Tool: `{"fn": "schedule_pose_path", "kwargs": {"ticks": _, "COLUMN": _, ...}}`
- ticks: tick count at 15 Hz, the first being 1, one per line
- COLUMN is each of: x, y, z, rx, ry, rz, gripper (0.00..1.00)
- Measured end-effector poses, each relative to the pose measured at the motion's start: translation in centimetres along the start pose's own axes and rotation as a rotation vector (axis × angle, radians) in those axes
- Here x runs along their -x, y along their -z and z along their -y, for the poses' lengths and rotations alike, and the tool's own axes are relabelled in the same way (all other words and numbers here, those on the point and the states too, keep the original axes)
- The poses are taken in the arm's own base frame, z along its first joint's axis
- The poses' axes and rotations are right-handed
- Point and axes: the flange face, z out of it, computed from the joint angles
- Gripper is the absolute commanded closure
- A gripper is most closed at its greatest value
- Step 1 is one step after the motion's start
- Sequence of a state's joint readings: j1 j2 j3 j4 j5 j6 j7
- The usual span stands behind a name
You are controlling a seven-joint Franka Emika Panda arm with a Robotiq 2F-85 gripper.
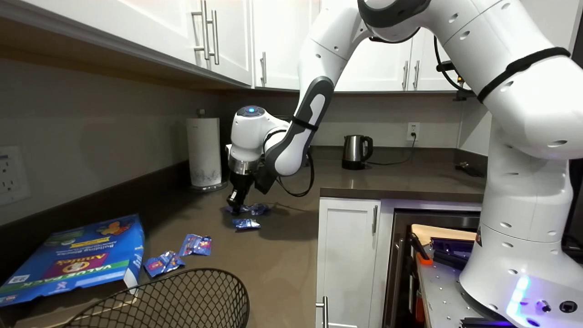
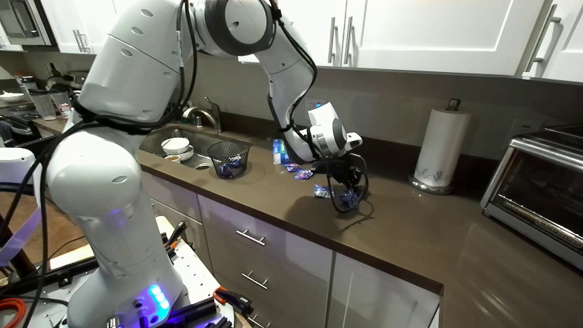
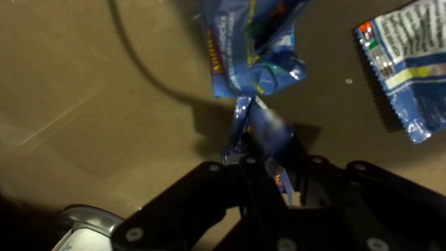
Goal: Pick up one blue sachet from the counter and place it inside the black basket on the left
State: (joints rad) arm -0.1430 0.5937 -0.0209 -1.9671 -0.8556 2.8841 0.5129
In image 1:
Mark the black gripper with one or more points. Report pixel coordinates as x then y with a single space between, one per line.
245 185

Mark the blue snack sachet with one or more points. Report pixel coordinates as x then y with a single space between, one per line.
231 212
163 265
247 225
258 211
196 245

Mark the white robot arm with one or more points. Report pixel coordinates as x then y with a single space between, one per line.
530 202

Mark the dark small counter object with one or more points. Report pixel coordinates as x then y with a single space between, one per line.
469 167

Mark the white paper towel roll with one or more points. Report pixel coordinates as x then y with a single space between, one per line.
203 152

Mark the black electric kettle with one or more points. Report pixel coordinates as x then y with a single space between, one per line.
355 152

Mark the white lower cabinet door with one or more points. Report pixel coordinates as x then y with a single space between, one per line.
349 274

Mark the blue cardboard snack box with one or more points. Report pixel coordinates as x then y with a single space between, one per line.
74 258

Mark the white upper cabinet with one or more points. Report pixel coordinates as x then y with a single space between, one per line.
152 30
377 67

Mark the orange tool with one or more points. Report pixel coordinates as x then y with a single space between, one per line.
424 256

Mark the light wooden board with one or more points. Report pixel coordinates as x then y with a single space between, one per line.
444 233

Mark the purple package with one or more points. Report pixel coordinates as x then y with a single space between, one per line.
453 251

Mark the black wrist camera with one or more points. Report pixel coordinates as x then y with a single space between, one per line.
265 178

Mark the white wall outlet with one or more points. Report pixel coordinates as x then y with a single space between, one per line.
415 132
12 176

